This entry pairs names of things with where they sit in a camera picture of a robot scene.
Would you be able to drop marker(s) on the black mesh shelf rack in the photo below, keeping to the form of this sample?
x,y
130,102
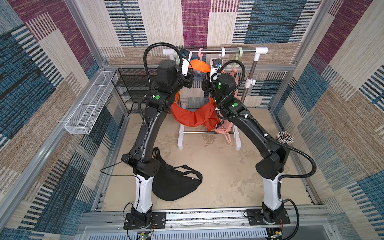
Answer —
x,y
132,85

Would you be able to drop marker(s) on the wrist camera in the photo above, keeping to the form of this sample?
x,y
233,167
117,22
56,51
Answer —
x,y
187,69
215,66

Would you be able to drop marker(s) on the white and steel clothes rack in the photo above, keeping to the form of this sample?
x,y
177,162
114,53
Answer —
x,y
223,89

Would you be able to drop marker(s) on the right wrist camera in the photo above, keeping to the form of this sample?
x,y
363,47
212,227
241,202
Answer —
x,y
215,66

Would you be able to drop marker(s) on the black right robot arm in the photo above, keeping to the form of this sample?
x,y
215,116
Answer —
x,y
274,153

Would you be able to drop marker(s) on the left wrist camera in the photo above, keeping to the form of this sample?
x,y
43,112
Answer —
x,y
187,69

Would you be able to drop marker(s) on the cup of coloured pencils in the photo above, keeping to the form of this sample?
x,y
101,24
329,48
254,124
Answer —
x,y
285,137

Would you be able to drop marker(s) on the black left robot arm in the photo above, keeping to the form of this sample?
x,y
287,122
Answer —
x,y
153,109

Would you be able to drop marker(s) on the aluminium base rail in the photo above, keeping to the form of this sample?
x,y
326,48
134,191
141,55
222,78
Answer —
x,y
315,223

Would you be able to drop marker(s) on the white wire wall basket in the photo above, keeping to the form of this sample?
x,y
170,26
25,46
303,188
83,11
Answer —
x,y
88,110

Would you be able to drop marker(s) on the black waist bag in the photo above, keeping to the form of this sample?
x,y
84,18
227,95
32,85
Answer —
x,y
173,183

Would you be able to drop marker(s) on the pink hook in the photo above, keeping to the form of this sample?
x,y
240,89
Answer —
x,y
200,55

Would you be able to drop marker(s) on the right green hook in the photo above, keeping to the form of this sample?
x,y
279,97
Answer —
x,y
239,54

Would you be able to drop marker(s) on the white hook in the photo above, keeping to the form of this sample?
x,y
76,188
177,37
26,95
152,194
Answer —
x,y
223,52

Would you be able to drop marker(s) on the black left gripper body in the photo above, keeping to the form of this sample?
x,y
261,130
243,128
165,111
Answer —
x,y
188,82

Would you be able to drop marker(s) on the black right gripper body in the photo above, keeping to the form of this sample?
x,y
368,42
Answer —
x,y
205,84

